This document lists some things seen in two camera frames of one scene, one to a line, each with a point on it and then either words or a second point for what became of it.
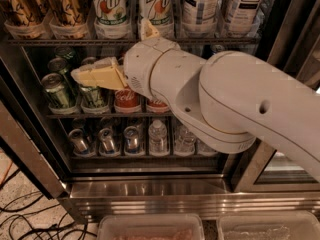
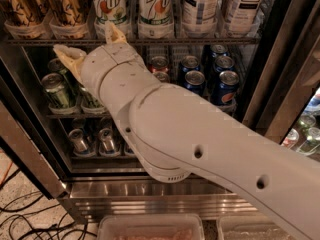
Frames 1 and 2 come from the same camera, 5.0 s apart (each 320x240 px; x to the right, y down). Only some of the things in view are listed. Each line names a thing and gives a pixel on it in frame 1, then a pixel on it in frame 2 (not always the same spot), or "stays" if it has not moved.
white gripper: x=141 y=65 → x=107 y=61
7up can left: x=110 y=5 stays
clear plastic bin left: x=155 y=226 stays
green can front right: x=94 y=96 stays
